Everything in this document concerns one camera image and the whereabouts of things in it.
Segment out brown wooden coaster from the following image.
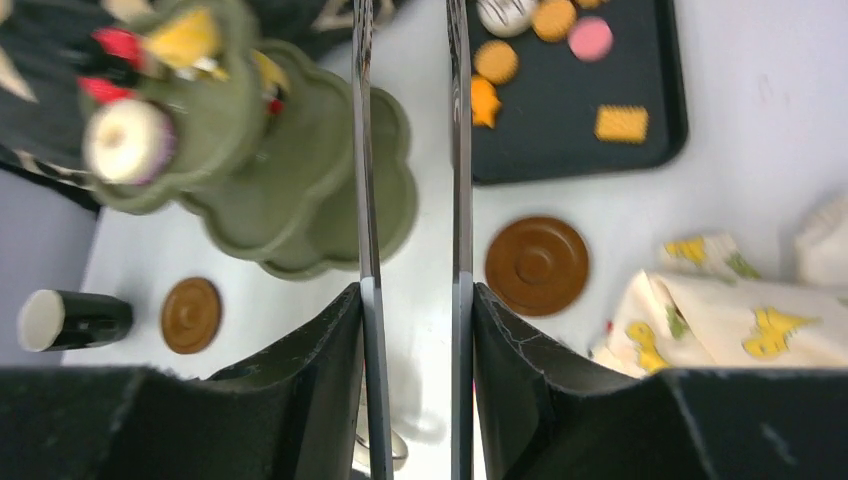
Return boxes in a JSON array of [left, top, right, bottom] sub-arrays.
[[484, 216, 591, 317], [160, 277, 223, 355]]

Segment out green three-tier serving stand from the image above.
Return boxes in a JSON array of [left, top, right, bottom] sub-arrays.
[[78, 0, 420, 282]]

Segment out square waffle biscuit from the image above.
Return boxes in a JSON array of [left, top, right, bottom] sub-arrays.
[[594, 105, 650, 144]]

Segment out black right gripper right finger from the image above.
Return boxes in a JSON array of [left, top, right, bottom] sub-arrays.
[[472, 284, 847, 479]]

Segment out round orange biscuit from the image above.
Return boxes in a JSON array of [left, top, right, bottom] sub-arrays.
[[531, 0, 577, 43], [473, 40, 519, 85]]

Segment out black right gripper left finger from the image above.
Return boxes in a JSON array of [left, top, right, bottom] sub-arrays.
[[1, 284, 363, 479]]

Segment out chocolate striped white donut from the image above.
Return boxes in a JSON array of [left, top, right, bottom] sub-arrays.
[[476, 0, 539, 38]]

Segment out black dessert tray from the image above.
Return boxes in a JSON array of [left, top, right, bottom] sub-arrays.
[[472, 1, 688, 185]]

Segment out orange flower biscuit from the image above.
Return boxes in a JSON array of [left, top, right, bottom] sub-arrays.
[[575, 0, 607, 9]]

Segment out pink macaron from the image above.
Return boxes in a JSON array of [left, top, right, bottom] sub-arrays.
[[568, 17, 614, 62]]

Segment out white ring donut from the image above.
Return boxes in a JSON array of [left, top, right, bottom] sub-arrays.
[[82, 98, 177, 185]]

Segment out white patterned cloth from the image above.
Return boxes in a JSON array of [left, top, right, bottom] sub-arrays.
[[589, 196, 847, 378]]

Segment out black floral pillow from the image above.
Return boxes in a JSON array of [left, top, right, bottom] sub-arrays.
[[1, 1, 353, 213]]

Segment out metal serving tongs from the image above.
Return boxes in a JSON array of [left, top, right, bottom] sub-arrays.
[[352, 1, 474, 479]]

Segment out red flower donut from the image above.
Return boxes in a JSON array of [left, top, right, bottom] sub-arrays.
[[69, 27, 144, 104]]

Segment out orange fish biscuit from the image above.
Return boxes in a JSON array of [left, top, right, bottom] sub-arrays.
[[471, 75, 501, 129]]

